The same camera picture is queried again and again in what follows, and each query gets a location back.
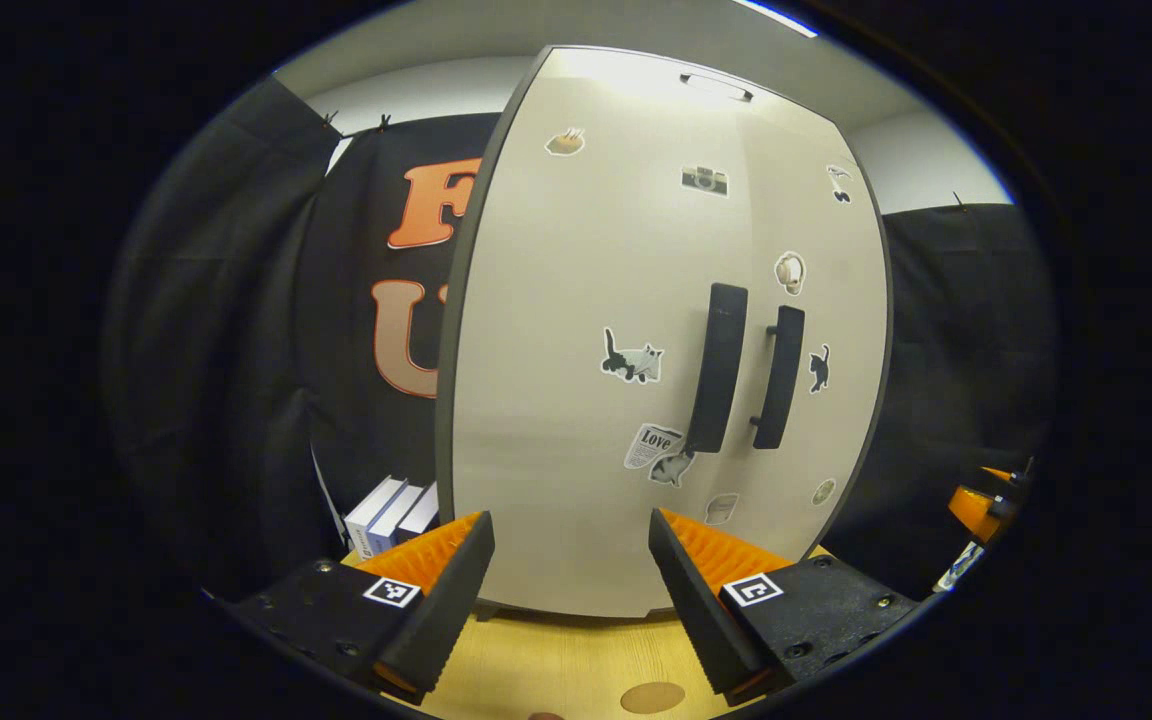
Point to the black backdrop cloth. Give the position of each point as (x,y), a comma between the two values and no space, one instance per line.
(216,350)

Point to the white cabinet door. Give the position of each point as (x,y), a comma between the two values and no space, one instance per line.
(851,300)
(556,350)

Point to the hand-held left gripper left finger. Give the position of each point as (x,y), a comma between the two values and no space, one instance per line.
(446,610)

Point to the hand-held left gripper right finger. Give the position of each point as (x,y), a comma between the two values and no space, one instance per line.
(696,610)

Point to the brown round coaster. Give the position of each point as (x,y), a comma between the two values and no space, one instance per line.
(653,698)

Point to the white and blue box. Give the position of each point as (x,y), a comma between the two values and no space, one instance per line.
(398,515)
(371,515)
(421,515)

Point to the white cabinet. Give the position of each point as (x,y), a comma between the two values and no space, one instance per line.
(446,400)

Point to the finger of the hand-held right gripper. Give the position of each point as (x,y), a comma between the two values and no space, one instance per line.
(971,512)
(996,473)

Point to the white cabinet drawer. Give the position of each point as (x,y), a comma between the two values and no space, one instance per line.
(616,80)

